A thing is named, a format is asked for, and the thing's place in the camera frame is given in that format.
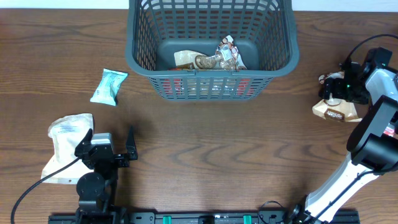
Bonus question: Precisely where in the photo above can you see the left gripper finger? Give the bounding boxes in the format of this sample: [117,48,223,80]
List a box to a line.
[126,126,138,161]
[75,128,93,157]

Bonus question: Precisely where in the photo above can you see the brown white snack pouch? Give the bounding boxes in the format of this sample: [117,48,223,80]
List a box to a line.
[312,72,362,123]

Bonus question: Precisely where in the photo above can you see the teal snack packet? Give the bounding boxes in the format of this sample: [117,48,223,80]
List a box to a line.
[90,68,128,106]

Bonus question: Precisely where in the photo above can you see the orange cracker sleeve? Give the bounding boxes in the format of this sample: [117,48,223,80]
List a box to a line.
[156,78,255,100]

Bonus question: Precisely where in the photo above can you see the cookie pouch brown white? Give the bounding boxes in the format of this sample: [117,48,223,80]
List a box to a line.
[174,35,248,70]

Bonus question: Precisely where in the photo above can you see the kleenex tissue multipack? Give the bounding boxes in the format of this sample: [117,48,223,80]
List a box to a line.
[384,124,396,137]

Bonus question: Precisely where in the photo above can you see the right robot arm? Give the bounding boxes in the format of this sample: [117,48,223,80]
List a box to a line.
[289,65,397,223]

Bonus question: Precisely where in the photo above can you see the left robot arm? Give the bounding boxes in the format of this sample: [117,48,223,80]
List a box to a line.
[75,128,138,224]

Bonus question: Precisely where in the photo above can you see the beige pouch white label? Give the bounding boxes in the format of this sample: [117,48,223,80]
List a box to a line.
[41,113,94,184]

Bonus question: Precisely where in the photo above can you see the grey plastic basket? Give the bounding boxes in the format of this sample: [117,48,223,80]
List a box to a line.
[126,0,299,101]

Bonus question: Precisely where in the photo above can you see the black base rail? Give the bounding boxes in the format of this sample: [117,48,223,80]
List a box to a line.
[48,211,361,224]

